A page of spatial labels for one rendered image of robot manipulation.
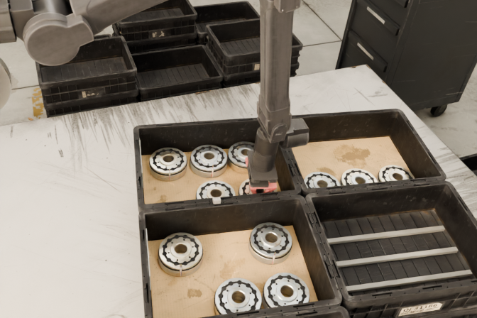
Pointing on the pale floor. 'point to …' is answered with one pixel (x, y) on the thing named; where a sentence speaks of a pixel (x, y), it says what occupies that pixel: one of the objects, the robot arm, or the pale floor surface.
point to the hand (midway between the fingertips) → (257, 189)
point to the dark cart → (414, 31)
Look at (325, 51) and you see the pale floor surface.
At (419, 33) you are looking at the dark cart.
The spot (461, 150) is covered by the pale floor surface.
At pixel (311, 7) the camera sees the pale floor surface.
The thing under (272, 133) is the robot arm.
